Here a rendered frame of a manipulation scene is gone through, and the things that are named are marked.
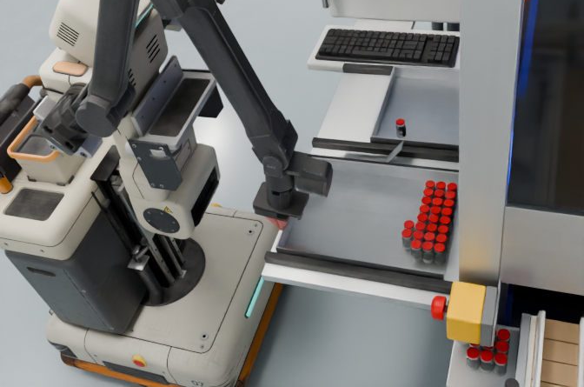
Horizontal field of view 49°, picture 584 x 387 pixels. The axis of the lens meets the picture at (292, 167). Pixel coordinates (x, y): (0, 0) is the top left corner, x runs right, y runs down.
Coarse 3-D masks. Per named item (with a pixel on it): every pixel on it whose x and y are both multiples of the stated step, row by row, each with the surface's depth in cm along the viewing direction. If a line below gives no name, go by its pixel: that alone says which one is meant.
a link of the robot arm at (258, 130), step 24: (168, 0) 91; (192, 0) 93; (192, 24) 97; (216, 24) 98; (216, 48) 100; (240, 48) 104; (216, 72) 104; (240, 72) 103; (240, 96) 107; (264, 96) 109; (264, 120) 110; (288, 120) 116; (264, 144) 113; (288, 144) 116
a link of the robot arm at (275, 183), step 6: (288, 174) 121; (270, 180) 122; (276, 180) 121; (282, 180) 121; (288, 180) 122; (294, 180) 124; (270, 186) 123; (276, 186) 123; (282, 186) 123; (288, 186) 123
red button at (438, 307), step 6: (432, 300) 108; (438, 300) 107; (444, 300) 107; (432, 306) 107; (438, 306) 106; (444, 306) 107; (432, 312) 107; (438, 312) 106; (444, 312) 108; (438, 318) 107
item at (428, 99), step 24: (408, 72) 165; (432, 72) 163; (456, 72) 161; (384, 96) 159; (408, 96) 162; (432, 96) 160; (456, 96) 159; (384, 120) 158; (408, 120) 156; (432, 120) 155; (456, 120) 153; (408, 144) 148; (432, 144) 146; (456, 144) 143
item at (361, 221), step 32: (352, 192) 144; (384, 192) 142; (416, 192) 140; (288, 224) 138; (320, 224) 139; (352, 224) 138; (384, 224) 136; (320, 256) 130; (352, 256) 132; (384, 256) 131; (448, 256) 128
